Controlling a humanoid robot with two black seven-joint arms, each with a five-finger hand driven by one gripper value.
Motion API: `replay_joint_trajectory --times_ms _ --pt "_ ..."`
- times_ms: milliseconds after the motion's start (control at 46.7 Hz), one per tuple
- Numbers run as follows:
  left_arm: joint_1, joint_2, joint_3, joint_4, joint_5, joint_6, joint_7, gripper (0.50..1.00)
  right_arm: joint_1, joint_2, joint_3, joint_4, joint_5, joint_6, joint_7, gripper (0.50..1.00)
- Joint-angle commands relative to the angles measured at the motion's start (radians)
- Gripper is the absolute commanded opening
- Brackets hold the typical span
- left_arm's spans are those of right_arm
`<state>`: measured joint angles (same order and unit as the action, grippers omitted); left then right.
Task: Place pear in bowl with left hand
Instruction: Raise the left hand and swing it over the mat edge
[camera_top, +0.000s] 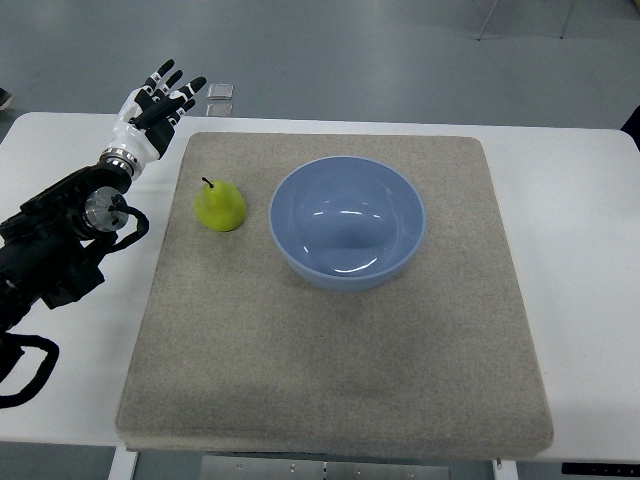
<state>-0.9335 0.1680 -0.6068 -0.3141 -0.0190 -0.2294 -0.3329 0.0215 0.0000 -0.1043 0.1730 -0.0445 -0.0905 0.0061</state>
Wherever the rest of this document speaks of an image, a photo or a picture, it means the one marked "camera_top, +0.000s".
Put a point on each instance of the green pear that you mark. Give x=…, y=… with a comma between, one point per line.
x=219, y=205

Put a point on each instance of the white table leg frame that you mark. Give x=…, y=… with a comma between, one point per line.
x=124, y=462

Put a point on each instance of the floor outlet plate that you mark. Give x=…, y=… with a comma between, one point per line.
x=220, y=91
x=219, y=109

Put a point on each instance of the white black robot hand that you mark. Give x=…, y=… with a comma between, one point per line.
x=146, y=122

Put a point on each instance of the beige fabric mat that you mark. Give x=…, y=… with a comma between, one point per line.
x=237, y=353

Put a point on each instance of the metal chair legs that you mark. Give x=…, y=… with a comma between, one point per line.
x=507, y=19

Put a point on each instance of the lower floor outlet plate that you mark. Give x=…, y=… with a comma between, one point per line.
x=219, y=109

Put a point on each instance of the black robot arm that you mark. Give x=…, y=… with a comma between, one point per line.
x=53, y=246

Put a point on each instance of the upper floor outlet plate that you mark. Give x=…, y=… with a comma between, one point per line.
x=220, y=91

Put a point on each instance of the blue bowl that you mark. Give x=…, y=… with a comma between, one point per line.
x=347, y=223

